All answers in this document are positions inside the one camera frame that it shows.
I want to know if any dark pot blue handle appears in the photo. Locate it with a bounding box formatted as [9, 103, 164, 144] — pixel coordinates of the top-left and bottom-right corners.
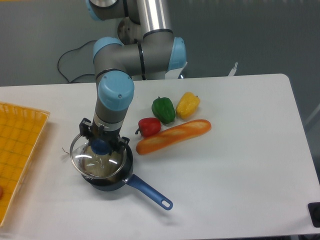
[81, 147, 173, 211]

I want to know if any orange baguette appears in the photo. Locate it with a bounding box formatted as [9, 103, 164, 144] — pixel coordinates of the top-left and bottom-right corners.
[135, 119, 212, 155]

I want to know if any black corner device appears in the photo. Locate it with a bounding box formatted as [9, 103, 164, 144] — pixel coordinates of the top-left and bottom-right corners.
[307, 202, 320, 228]

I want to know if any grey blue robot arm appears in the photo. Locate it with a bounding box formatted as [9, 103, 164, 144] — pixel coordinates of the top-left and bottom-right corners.
[80, 0, 187, 155]

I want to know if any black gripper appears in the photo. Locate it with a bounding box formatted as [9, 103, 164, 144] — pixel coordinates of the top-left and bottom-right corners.
[79, 118, 130, 153]

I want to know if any glass pot lid blue knob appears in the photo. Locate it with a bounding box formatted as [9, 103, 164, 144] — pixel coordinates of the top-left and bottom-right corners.
[69, 134, 127, 180]

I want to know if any black cable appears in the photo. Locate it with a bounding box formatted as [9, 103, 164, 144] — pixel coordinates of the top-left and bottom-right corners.
[57, 40, 101, 84]

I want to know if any yellow plastic basket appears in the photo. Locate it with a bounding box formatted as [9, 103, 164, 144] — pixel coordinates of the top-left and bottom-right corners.
[0, 102, 50, 226]

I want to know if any yellow bell pepper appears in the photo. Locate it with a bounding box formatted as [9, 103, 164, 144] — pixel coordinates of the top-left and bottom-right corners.
[175, 92, 201, 120]

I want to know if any green bell pepper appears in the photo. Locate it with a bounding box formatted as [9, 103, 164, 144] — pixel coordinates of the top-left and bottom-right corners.
[151, 97, 176, 124]

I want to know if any bagged bread slice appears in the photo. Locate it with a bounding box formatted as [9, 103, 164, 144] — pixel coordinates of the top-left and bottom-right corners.
[68, 144, 124, 179]

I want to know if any red bell pepper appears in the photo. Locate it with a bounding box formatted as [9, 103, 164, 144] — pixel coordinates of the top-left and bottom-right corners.
[135, 117, 162, 138]

